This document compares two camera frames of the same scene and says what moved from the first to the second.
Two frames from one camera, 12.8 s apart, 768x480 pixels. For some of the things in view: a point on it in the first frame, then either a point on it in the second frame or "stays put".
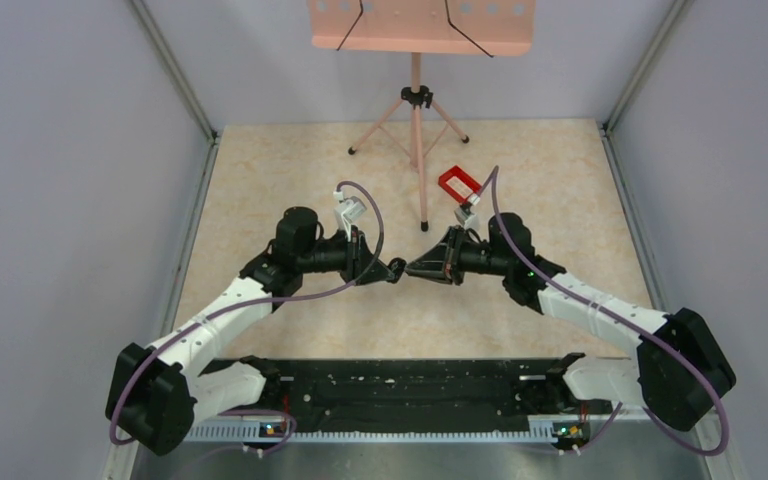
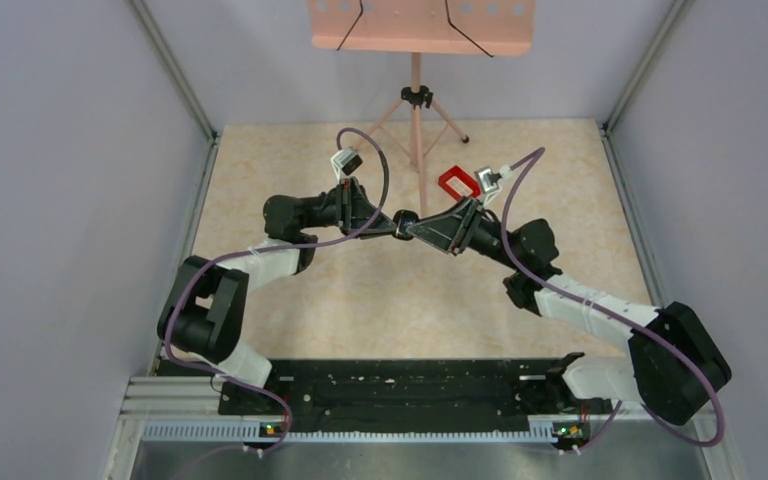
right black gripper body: [462, 255] to [464, 227]
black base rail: [420, 395] stays put
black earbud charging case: [397, 265] to [402, 219]
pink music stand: [414, 27] stays put
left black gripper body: [347, 256] to [348, 207]
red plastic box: [458, 183] stays put
